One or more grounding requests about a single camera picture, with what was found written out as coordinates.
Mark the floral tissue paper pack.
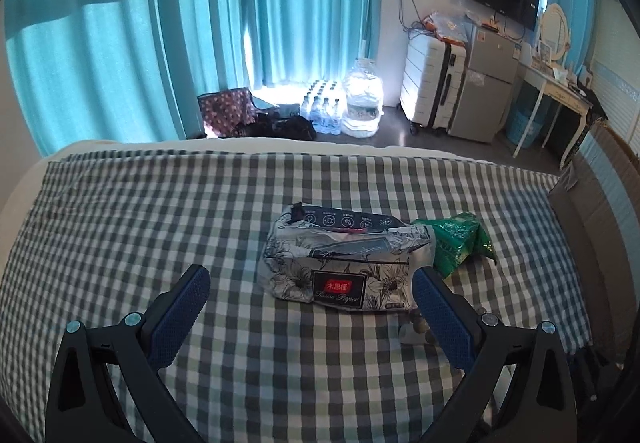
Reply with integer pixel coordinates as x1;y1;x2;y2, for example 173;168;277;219
258;202;436;313

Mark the green snack bag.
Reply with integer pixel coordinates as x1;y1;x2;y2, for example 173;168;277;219
413;212;497;278

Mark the brown cardboard box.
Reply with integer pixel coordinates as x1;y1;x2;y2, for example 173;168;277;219
548;121;639;362

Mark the blue laundry basket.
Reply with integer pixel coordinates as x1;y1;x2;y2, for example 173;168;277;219
506;108;544;148

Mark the white dressing table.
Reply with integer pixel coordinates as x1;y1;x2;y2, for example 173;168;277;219
511;64;592;170

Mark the silver mini fridge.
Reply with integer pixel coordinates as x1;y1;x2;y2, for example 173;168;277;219
448;26;520;144

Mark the polka dot storage bag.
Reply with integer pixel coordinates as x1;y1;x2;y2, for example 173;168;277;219
198;88;257;138

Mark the white suitcase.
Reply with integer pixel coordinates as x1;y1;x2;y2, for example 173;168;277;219
399;33;466;135

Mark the large clear water jug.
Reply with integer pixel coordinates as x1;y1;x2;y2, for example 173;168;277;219
342;58;384;138

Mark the black clothes pile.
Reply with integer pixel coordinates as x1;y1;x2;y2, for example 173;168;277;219
233;114;317;142

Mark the white oval mirror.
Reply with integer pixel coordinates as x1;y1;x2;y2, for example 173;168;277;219
538;3;570;62

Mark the pack of water bottles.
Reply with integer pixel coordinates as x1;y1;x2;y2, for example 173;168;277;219
299;80;345;136

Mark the plastic bag on suitcase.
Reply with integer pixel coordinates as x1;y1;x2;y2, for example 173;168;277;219
422;12;472;45

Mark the teal window curtain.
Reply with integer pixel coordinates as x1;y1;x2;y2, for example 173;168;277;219
3;0;381;156

